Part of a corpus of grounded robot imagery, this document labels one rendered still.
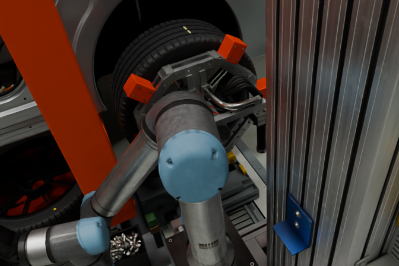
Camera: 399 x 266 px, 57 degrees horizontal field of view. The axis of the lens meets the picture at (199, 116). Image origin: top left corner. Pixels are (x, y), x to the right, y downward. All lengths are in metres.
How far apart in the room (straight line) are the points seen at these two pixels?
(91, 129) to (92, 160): 0.14
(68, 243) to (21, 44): 0.59
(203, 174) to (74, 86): 0.71
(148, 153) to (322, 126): 0.38
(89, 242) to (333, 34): 0.60
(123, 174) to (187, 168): 0.27
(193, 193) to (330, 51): 0.32
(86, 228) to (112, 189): 0.12
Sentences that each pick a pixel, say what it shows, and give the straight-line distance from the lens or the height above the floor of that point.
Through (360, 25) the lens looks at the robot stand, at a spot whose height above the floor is 1.68.
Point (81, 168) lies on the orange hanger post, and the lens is 1.43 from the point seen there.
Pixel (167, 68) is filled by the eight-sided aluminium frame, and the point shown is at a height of 1.12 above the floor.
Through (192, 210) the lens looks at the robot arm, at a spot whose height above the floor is 1.29.
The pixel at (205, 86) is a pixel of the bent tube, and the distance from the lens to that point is 1.48.
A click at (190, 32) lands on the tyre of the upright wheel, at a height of 1.18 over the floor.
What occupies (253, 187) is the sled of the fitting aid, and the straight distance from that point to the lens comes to 2.20.
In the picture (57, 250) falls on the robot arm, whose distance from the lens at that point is 0.83.
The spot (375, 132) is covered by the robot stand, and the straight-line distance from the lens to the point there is 0.47.
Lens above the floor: 1.87
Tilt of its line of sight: 40 degrees down
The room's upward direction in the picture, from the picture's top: 9 degrees counter-clockwise
